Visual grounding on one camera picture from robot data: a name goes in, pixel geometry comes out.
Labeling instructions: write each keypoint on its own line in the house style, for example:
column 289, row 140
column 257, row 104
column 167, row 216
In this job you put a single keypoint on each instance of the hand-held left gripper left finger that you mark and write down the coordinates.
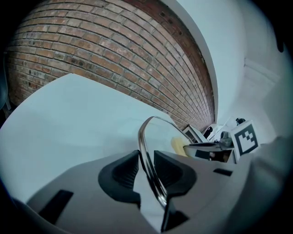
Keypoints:
column 82, row 182

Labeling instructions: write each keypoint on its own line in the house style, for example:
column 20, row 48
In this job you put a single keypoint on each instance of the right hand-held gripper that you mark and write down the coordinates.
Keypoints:
column 246, row 139

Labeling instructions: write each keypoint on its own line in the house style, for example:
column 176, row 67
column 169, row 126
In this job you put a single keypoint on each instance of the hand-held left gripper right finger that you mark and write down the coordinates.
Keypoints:
column 206, row 189

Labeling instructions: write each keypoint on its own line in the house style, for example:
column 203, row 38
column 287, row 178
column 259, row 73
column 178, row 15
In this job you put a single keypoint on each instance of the yellow sponge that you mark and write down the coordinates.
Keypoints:
column 178, row 146

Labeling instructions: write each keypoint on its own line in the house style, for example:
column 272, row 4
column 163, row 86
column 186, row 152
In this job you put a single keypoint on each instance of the glass pot lid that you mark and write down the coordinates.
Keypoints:
column 142, row 141

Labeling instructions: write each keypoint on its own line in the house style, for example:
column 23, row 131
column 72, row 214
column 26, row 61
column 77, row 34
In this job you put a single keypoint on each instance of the small black object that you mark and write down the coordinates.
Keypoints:
column 208, row 132

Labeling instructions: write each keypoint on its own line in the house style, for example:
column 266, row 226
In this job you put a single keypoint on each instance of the white framed box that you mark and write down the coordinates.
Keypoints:
column 193, row 133

